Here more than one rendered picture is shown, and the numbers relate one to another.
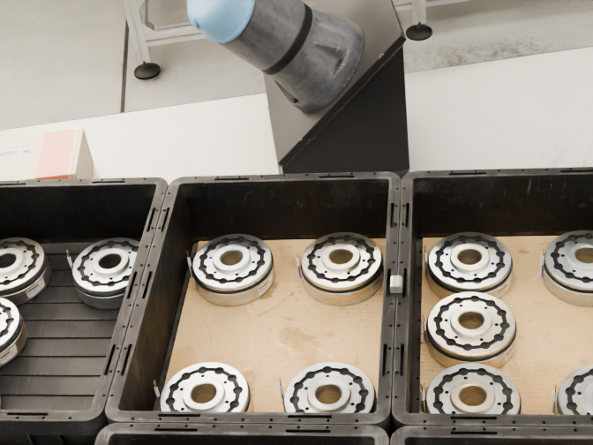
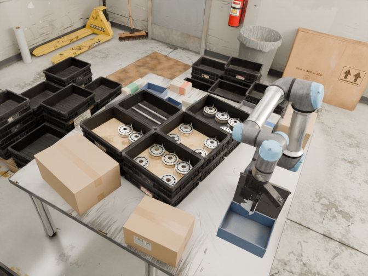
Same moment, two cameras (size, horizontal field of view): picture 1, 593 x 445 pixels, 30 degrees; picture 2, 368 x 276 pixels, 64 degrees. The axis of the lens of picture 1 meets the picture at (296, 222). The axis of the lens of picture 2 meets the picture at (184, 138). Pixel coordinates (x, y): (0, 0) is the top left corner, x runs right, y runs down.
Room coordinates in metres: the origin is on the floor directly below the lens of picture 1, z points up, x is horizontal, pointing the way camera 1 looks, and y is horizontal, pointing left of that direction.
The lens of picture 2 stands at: (1.45, -1.33, 2.18)
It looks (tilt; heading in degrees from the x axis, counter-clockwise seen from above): 42 degrees down; 114
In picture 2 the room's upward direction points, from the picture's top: 6 degrees clockwise
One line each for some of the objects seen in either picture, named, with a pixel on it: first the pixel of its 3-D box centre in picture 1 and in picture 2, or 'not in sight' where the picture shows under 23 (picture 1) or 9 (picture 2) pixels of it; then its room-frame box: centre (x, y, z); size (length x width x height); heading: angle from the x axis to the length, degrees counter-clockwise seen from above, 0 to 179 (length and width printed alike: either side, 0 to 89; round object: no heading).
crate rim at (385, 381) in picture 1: (266, 290); (193, 133); (0.92, 0.05, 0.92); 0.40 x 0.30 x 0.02; 169
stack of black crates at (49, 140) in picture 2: not in sight; (42, 150); (-0.41, -0.16, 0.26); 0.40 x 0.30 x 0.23; 89
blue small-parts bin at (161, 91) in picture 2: not in sight; (153, 92); (0.30, 0.55, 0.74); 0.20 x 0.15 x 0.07; 2
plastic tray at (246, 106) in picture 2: not in sight; (247, 114); (1.11, 0.73, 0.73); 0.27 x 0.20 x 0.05; 88
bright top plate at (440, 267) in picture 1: (469, 260); (183, 167); (0.98, -0.20, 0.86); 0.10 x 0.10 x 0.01
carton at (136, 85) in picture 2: not in sight; (133, 87); (0.10, 0.53, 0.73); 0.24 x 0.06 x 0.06; 82
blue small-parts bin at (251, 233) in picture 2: not in sight; (246, 228); (1.45, -0.58, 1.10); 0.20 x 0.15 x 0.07; 0
